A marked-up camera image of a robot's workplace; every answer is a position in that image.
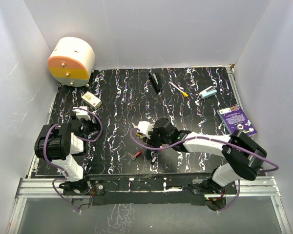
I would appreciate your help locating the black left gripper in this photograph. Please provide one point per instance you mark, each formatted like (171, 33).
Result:
(94, 126)

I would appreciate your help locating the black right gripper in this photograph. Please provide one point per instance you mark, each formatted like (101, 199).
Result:
(151, 141)

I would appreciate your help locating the metal keyring with keys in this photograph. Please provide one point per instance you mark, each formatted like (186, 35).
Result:
(138, 134)

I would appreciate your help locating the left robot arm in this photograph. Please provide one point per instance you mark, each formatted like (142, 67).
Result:
(59, 145)

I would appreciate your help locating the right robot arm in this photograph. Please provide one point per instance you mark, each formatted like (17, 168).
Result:
(243, 155)

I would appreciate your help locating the pale green cardboard box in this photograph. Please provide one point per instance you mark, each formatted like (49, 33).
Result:
(92, 100)

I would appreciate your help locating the black key tag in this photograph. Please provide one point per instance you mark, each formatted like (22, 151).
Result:
(153, 160)

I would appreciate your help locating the red key with silver blade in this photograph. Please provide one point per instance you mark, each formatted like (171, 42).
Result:
(134, 156)

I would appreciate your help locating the black stapler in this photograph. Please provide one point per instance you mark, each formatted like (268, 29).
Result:
(156, 82)

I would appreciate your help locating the light blue stapler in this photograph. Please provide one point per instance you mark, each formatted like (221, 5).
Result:
(208, 92)

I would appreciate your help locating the white round drawer cabinet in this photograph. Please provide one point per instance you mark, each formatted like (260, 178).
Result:
(71, 62)

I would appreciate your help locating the purple booklet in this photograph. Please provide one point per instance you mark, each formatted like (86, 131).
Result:
(235, 119)

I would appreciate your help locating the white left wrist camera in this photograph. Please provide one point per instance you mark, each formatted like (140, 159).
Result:
(82, 113)

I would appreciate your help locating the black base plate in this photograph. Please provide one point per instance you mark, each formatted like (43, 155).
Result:
(185, 197)

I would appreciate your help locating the aluminium frame rail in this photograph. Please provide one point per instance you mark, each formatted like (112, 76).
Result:
(101, 185)

